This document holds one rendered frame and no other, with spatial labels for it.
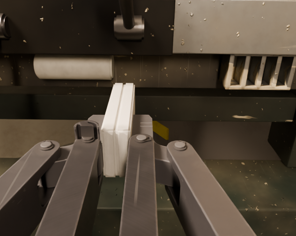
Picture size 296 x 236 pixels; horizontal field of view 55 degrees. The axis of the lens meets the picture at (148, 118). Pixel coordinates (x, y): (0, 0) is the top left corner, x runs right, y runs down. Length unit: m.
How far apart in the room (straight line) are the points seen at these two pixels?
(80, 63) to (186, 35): 0.11
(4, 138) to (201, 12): 2.39
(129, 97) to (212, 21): 0.13
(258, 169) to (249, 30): 0.24
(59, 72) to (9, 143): 2.31
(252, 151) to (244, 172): 1.66
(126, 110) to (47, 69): 0.16
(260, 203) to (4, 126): 2.30
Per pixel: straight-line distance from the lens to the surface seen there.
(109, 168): 0.15
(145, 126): 0.16
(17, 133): 2.58
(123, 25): 0.26
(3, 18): 0.29
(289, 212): 0.41
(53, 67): 0.31
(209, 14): 0.28
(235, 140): 2.18
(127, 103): 0.17
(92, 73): 0.30
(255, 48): 0.30
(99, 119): 0.17
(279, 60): 0.32
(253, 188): 0.43
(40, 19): 0.28
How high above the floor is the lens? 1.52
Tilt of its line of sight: 29 degrees down
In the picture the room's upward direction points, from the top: 105 degrees counter-clockwise
